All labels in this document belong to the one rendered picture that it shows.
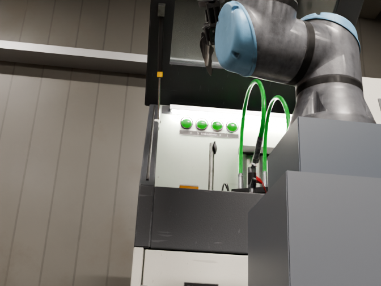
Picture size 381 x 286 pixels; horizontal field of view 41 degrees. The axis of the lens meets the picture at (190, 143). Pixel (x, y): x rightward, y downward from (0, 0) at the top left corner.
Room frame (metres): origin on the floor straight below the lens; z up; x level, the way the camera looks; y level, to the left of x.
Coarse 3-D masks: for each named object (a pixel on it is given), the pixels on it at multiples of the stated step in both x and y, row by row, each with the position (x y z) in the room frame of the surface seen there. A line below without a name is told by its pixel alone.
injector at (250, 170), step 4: (248, 168) 1.53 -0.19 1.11; (252, 168) 1.52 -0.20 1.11; (248, 172) 1.53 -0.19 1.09; (252, 172) 1.52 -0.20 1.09; (248, 176) 1.53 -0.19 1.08; (252, 176) 1.52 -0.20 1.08; (248, 180) 1.53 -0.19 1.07; (252, 180) 1.50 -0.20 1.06; (248, 184) 1.53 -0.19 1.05; (252, 184) 1.51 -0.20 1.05; (248, 188) 1.54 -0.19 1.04; (252, 188) 1.52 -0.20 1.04; (252, 192) 1.52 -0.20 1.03
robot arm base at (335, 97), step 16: (320, 80) 0.74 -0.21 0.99; (336, 80) 0.73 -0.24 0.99; (352, 80) 0.74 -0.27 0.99; (304, 96) 0.76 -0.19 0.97; (320, 96) 0.74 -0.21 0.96; (336, 96) 0.73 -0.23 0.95; (352, 96) 0.73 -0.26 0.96; (304, 112) 0.75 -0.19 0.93; (320, 112) 0.73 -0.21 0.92; (336, 112) 0.72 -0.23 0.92; (352, 112) 0.72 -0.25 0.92; (368, 112) 0.76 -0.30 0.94; (288, 128) 0.79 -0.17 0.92
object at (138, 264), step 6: (138, 252) 1.25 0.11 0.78; (144, 252) 1.27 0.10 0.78; (192, 252) 1.28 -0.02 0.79; (138, 258) 1.25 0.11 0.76; (144, 258) 1.27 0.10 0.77; (132, 264) 1.25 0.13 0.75; (138, 264) 1.25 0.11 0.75; (132, 270) 1.25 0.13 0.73; (138, 270) 1.25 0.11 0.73; (132, 276) 1.25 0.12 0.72; (138, 276) 1.25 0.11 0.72; (132, 282) 1.25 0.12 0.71; (138, 282) 1.25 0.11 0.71
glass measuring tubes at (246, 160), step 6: (246, 150) 1.77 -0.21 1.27; (252, 150) 1.78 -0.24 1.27; (270, 150) 1.78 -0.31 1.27; (246, 156) 1.78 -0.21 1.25; (252, 156) 1.78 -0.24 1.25; (246, 162) 1.78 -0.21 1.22; (246, 168) 1.78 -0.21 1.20; (258, 168) 1.81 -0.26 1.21; (246, 174) 1.78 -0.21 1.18; (258, 174) 1.81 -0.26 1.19; (246, 180) 1.78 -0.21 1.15; (246, 186) 1.78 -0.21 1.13; (258, 186) 1.81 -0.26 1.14
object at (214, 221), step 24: (168, 192) 1.25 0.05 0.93; (192, 192) 1.26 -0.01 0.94; (216, 192) 1.26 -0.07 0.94; (240, 192) 1.27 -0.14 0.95; (168, 216) 1.25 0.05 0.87; (192, 216) 1.26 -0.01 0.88; (216, 216) 1.26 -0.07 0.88; (240, 216) 1.27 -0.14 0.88; (168, 240) 1.25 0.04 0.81; (192, 240) 1.26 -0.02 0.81; (216, 240) 1.26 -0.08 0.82; (240, 240) 1.27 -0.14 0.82
